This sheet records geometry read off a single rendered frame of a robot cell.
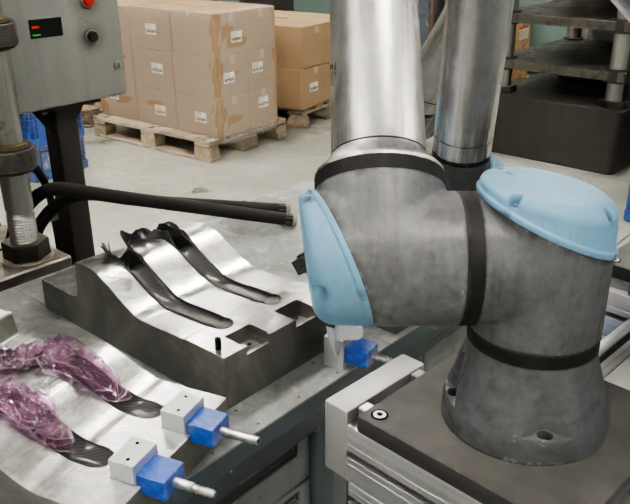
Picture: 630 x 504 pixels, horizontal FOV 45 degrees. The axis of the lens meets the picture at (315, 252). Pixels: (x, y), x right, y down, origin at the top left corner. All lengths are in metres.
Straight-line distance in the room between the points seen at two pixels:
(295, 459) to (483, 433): 0.68
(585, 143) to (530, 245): 4.45
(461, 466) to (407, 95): 0.32
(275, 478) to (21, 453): 0.46
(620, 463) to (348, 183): 0.34
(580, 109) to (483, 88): 4.11
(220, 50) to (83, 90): 3.14
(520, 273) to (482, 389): 0.12
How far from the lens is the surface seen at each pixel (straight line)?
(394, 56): 0.69
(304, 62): 5.77
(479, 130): 0.96
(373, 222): 0.61
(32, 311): 1.52
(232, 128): 5.15
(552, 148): 5.15
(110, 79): 1.95
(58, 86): 1.88
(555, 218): 0.61
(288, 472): 1.34
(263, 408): 1.16
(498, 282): 0.62
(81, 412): 1.08
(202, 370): 1.17
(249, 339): 1.21
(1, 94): 1.67
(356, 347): 1.23
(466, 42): 0.91
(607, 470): 0.72
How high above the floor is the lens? 1.47
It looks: 24 degrees down
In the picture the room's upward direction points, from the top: straight up
